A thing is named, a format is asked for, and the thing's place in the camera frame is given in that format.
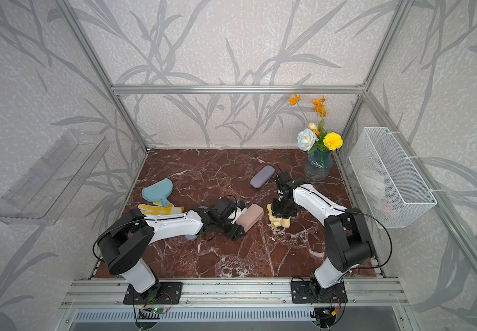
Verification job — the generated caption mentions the yellow microfiber cloth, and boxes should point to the yellow microfiber cloth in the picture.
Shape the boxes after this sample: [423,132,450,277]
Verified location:
[267,204,291,230]

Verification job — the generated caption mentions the pink eyeglass case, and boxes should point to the pink eyeglass case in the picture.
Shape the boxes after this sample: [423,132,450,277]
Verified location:
[236,204,264,232]

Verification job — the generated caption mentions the blue-grey fabric eyeglass case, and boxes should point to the blue-grey fabric eyeglass case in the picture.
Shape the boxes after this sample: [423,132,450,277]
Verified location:
[185,234,198,241]

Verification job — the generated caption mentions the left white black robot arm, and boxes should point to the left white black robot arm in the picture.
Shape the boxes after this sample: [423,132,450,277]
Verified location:
[92,197,246,294]

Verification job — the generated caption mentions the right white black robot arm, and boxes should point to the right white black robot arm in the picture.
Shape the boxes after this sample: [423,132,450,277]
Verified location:
[272,172,375,290]

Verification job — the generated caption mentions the glass flower vase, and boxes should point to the glass flower vase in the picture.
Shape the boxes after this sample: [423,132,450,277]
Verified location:
[304,150,333,181]

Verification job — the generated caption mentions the yellow white work glove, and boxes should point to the yellow white work glove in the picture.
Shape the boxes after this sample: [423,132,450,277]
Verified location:
[138,204,184,216]

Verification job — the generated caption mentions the artificial flower bouquet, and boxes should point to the artificial flower bouquet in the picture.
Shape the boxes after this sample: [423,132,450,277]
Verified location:
[297,96,343,154]

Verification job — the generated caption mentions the white items in basket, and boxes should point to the white items in basket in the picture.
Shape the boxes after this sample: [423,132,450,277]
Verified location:
[356,165,386,200]

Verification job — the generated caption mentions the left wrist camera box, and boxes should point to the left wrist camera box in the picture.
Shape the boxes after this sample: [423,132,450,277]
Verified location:
[228,201,247,223]

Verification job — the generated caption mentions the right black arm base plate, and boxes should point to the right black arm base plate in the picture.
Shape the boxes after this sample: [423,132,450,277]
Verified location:
[290,277,348,304]

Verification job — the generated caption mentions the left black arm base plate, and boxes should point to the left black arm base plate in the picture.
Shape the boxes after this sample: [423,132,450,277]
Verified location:
[123,282,183,306]

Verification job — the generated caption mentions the white wire mesh basket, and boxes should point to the white wire mesh basket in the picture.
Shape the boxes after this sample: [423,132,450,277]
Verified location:
[349,127,437,228]

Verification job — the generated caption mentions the aluminium front rail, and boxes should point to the aluminium front rail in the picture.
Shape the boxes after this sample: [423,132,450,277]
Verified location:
[60,277,409,309]

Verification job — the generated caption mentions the clear acrylic wall shelf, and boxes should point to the clear acrylic wall shelf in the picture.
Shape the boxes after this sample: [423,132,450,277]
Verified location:
[0,130,110,226]

